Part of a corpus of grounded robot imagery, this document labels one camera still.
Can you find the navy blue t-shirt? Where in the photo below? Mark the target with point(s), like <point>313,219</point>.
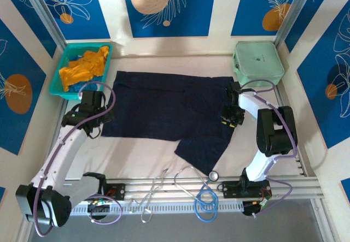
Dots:
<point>164,105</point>

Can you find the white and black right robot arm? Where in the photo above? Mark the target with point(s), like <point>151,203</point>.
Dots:
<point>276,132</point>

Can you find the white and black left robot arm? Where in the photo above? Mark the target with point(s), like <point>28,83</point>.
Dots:
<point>63,154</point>

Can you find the bright blue t-shirt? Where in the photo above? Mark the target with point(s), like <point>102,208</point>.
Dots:
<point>84,85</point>

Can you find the orange t-shirt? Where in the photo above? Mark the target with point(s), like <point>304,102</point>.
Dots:
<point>82,68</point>

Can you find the teal plastic basket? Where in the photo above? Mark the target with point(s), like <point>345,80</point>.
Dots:
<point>56,87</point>

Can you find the white table cloth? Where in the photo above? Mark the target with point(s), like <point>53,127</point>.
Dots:
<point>131,154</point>

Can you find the mint green zip case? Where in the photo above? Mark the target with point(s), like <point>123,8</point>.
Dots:
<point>258,61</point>

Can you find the blue tube stethoscope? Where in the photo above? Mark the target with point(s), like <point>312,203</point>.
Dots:
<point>213,176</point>

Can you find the grey tube stethoscope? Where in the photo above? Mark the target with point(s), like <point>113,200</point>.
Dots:
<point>158,181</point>

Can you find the black right controller board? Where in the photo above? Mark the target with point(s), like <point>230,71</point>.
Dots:
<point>250,207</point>

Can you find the black controller board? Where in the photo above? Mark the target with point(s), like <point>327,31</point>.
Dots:
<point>98,204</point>
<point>250,207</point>

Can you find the black left controller board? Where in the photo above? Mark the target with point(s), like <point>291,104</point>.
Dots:
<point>98,204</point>

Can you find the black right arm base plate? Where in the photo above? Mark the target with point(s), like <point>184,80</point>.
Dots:
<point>232,188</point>

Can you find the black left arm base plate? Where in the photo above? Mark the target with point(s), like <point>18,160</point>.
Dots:
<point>117,191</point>

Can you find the aluminium table frame rails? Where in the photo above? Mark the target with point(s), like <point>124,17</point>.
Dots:
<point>172,195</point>

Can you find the aluminium corner post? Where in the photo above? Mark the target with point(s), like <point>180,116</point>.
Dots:
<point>296,12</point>
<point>44,12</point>

